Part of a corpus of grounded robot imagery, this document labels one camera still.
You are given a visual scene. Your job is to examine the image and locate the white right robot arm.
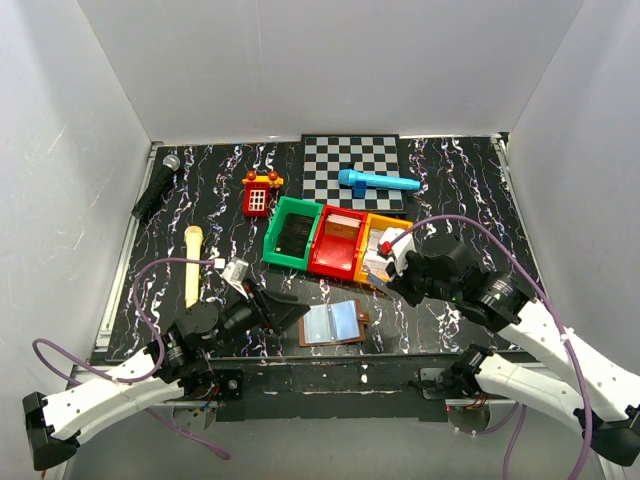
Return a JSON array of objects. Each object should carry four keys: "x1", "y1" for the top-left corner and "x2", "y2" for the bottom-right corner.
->
[{"x1": 379, "y1": 235, "x2": 639, "y2": 467}]

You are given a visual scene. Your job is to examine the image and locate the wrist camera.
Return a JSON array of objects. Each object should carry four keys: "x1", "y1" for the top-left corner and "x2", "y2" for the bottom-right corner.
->
[
  {"x1": 377, "y1": 227, "x2": 415, "y2": 279},
  {"x1": 221, "y1": 257, "x2": 249, "y2": 298}
]

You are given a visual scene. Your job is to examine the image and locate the beige toy microphone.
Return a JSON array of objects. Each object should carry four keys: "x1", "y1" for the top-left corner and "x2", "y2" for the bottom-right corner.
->
[{"x1": 184, "y1": 225, "x2": 204, "y2": 308}]

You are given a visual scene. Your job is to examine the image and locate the green plastic bin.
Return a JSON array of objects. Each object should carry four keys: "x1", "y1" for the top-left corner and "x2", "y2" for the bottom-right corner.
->
[{"x1": 262, "y1": 196, "x2": 324, "y2": 271}]

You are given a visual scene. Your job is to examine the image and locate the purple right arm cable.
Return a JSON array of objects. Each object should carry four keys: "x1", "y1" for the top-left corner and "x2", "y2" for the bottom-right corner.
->
[{"x1": 389, "y1": 214, "x2": 596, "y2": 480}]

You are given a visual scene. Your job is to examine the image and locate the brown box in red bin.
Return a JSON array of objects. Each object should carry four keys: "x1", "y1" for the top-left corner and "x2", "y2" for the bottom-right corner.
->
[{"x1": 324, "y1": 214, "x2": 362, "y2": 241}]

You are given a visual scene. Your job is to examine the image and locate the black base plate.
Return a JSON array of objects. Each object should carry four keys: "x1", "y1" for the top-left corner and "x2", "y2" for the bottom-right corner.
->
[{"x1": 213, "y1": 354, "x2": 472, "y2": 422}]

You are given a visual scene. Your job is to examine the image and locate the red plastic bin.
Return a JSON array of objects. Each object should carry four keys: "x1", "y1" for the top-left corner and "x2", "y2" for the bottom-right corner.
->
[{"x1": 308, "y1": 205, "x2": 368, "y2": 281}]

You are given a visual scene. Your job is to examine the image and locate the blue toy microphone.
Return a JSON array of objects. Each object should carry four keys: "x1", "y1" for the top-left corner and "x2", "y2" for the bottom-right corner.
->
[{"x1": 338, "y1": 169, "x2": 421, "y2": 199}]

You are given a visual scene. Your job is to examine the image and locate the red toy phone booth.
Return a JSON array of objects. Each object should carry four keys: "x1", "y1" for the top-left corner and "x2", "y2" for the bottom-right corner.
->
[{"x1": 242, "y1": 170, "x2": 284, "y2": 217}]

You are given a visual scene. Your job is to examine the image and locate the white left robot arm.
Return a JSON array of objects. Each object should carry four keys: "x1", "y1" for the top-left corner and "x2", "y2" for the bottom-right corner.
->
[{"x1": 22, "y1": 279, "x2": 310, "y2": 471}]

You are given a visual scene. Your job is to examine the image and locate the white cards in yellow bin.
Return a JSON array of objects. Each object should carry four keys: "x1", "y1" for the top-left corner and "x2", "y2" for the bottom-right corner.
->
[{"x1": 362, "y1": 228, "x2": 394, "y2": 281}]

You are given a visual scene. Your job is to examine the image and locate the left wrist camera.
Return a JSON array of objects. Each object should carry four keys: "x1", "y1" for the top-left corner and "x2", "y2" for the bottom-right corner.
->
[{"x1": 221, "y1": 257, "x2": 249, "y2": 298}]

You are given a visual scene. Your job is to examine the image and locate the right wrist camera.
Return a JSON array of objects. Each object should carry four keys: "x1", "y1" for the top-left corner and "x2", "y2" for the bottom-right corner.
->
[{"x1": 377, "y1": 227, "x2": 415, "y2": 279}]

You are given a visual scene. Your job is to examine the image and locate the black item in green bin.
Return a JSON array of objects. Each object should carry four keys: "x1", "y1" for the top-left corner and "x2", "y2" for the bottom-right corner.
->
[{"x1": 275, "y1": 213, "x2": 314, "y2": 258}]

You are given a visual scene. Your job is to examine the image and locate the black and white checkerboard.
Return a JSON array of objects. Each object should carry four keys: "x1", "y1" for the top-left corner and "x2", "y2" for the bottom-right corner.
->
[{"x1": 301, "y1": 134, "x2": 406, "y2": 215}]

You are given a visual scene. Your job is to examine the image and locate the yellow plastic bin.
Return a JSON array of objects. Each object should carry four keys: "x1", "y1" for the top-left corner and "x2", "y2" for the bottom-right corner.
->
[{"x1": 354, "y1": 214, "x2": 413, "y2": 284}]

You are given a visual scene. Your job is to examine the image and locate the brown leather card holder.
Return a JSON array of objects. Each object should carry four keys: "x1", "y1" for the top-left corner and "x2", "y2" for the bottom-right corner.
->
[{"x1": 298, "y1": 300, "x2": 370, "y2": 347}]

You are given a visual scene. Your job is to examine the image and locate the black microphone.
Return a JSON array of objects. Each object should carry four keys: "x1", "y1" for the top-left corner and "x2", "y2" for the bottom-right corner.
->
[{"x1": 131, "y1": 154, "x2": 181, "y2": 223}]

